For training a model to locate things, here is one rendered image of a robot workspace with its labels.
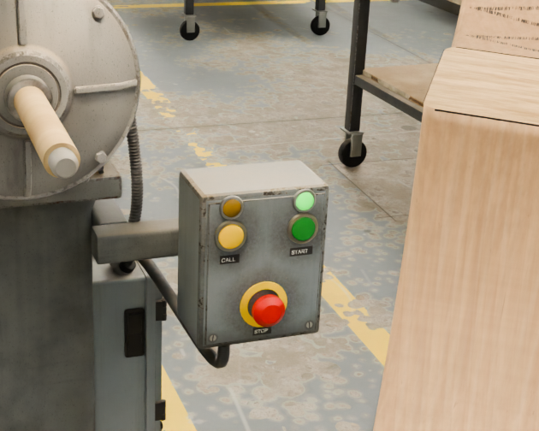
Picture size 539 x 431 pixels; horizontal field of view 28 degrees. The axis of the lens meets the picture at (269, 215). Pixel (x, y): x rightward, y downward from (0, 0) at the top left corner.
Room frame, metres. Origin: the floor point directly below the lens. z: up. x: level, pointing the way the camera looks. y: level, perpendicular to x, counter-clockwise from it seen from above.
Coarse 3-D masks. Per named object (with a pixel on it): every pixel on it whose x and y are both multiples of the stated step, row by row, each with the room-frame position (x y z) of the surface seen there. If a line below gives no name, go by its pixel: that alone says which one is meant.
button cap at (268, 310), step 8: (264, 296) 1.14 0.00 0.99; (272, 296) 1.14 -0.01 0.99; (256, 304) 1.13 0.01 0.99; (264, 304) 1.13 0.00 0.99; (272, 304) 1.13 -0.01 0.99; (280, 304) 1.13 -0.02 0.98; (256, 312) 1.12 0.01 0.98; (264, 312) 1.12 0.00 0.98; (272, 312) 1.13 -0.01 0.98; (280, 312) 1.13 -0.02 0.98; (256, 320) 1.13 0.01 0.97; (264, 320) 1.12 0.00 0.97; (272, 320) 1.13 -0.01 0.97; (280, 320) 1.14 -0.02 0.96
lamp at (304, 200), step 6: (300, 192) 1.16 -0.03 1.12; (306, 192) 1.17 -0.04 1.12; (312, 192) 1.17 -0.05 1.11; (294, 198) 1.16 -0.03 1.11; (300, 198) 1.16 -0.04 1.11; (306, 198) 1.16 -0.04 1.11; (312, 198) 1.17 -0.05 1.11; (294, 204) 1.16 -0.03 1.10; (300, 204) 1.16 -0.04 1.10; (306, 204) 1.16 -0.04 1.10; (312, 204) 1.17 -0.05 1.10; (300, 210) 1.17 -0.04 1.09; (306, 210) 1.17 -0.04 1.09
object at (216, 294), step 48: (192, 192) 1.16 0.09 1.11; (240, 192) 1.15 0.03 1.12; (288, 192) 1.17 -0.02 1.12; (192, 240) 1.15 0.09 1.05; (288, 240) 1.16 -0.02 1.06; (192, 288) 1.15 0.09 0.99; (240, 288) 1.14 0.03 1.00; (288, 288) 1.16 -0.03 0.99; (192, 336) 1.15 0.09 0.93; (240, 336) 1.14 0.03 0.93; (288, 336) 1.17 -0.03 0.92
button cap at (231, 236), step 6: (222, 228) 1.13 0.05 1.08; (228, 228) 1.13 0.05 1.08; (234, 228) 1.13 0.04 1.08; (240, 228) 1.14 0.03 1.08; (222, 234) 1.13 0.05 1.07; (228, 234) 1.13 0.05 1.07; (234, 234) 1.13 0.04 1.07; (240, 234) 1.14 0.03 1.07; (222, 240) 1.13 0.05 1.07; (228, 240) 1.13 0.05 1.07; (234, 240) 1.13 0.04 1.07; (240, 240) 1.14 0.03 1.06; (228, 246) 1.13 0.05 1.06; (234, 246) 1.13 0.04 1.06
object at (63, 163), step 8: (56, 152) 0.86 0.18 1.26; (64, 152) 0.86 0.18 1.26; (72, 152) 0.86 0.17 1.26; (48, 160) 0.86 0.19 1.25; (56, 160) 0.85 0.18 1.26; (64, 160) 0.85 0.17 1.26; (72, 160) 0.85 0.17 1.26; (56, 168) 0.85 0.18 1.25; (64, 168) 0.85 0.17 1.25; (72, 168) 0.85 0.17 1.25; (56, 176) 0.85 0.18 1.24; (64, 176) 0.85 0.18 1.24
